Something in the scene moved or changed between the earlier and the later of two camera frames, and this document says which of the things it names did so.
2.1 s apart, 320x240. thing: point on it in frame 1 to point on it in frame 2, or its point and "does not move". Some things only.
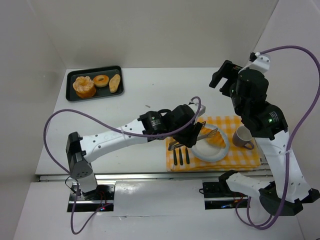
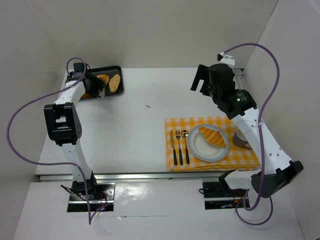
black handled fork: [181, 158] does not move
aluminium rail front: [153, 176] does not move
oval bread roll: [114, 83] does not move
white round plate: [205, 150] does not move
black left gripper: [191, 135] to [94, 85]
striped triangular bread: [214, 138] does not move
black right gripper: [225, 71] to [202, 78]
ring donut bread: [101, 83] does not move
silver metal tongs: [209, 134] to [102, 93]
